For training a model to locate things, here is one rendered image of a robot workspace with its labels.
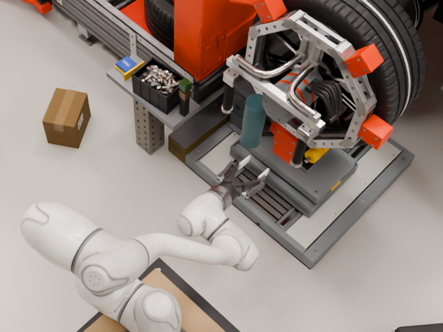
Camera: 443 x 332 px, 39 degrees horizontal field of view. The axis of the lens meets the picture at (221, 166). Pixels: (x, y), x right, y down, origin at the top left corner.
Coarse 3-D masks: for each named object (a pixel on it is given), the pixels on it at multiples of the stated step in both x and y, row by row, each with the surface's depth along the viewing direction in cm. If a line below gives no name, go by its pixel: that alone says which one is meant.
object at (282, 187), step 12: (240, 144) 303; (240, 156) 299; (252, 156) 300; (252, 168) 298; (264, 168) 296; (264, 180) 297; (276, 180) 293; (288, 192) 288; (300, 192) 290; (300, 204) 287; (312, 204) 287
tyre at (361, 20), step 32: (288, 0) 221; (320, 0) 212; (352, 0) 212; (384, 0) 215; (352, 32) 209; (384, 32) 210; (416, 32) 218; (384, 64) 209; (416, 64) 220; (384, 96) 216; (416, 96) 232
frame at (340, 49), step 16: (288, 16) 215; (304, 16) 214; (256, 32) 230; (272, 32) 224; (304, 32) 213; (320, 32) 213; (256, 48) 238; (336, 48) 207; (352, 48) 209; (256, 64) 248; (352, 80) 210; (352, 96) 215; (368, 96) 215; (368, 112) 216; (288, 128) 253; (352, 128) 225; (320, 144) 244; (336, 144) 237; (352, 144) 230
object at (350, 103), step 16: (288, 32) 252; (336, 32) 214; (272, 48) 249; (288, 48) 257; (272, 64) 253; (336, 64) 226; (272, 80) 256; (336, 80) 233; (368, 80) 217; (320, 112) 256; (352, 112) 251; (336, 128) 246
